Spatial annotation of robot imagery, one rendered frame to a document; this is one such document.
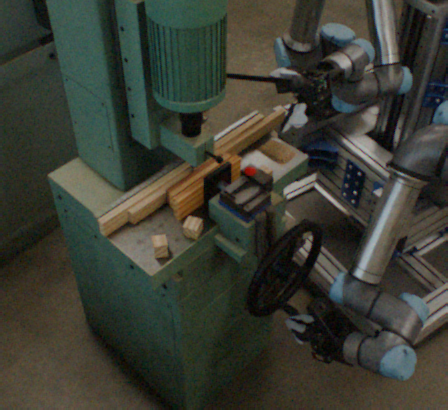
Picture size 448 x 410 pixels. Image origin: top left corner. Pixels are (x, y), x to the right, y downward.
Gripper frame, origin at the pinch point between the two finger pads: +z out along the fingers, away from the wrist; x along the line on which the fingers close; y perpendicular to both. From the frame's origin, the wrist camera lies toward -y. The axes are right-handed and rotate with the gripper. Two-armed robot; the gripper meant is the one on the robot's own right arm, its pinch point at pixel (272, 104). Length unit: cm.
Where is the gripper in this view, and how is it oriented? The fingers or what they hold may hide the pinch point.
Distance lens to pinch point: 147.9
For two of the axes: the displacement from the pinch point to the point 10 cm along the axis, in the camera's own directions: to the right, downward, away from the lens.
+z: -7.0, 4.9, -5.2
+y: 6.8, 2.3, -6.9
